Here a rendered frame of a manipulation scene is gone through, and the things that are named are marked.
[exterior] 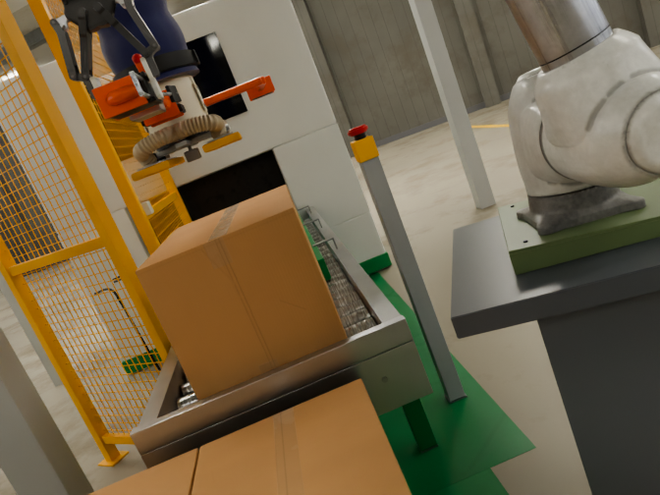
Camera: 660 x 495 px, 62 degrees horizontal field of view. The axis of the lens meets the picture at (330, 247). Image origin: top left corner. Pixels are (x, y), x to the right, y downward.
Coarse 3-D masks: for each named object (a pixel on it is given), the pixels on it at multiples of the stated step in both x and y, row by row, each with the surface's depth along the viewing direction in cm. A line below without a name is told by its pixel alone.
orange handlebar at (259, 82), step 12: (132, 84) 89; (240, 84) 156; (252, 84) 156; (264, 84) 161; (108, 96) 88; (120, 96) 88; (132, 96) 88; (216, 96) 155; (228, 96) 156; (168, 108) 119
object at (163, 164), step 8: (160, 160) 139; (168, 160) 138; (176, 160) 151; (184, 160) 168; (144, 168) 139; (152, 168) 137; (160, 168) 137; (168, 168) 154; (136, 176) 137; (144, 176) 137
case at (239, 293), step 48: (288, 192) 161; (192, 240) 141; (240, 240) 129; (288, 240) 130; (144, 288) 129; (192, 288) 130; (240, 288) 132; (288, 288) 133; (192, 336) 133; (240, 336) 134; (288, 336) 135; (336, 336) 137; (192, 384) 135
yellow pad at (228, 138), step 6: (216, 138) 140; (222, 138) 138; (228, 138) 138; (234, 138) 139; (240, 138) 139; (204, 144) 138; (210, 144) 138; (216, 144) 138; (222, 144) 139; (204, 150) 138; (210, 150) 139
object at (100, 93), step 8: (120, 80) 89; (128, 80) 89; (96, 88) 88; (104, 88) 89; (112, 88) 89; (96, 96) 89; (104, 96) 89; (104, 104) 89; (120, 104) 89; (128, 104) 90; (136, 104) 90; (144, 104) 90; (152, 104) 95; (104, 112) 89; (112, 112) 89; (120, 112) 90; (128, 112) 92; (136, 112) 96
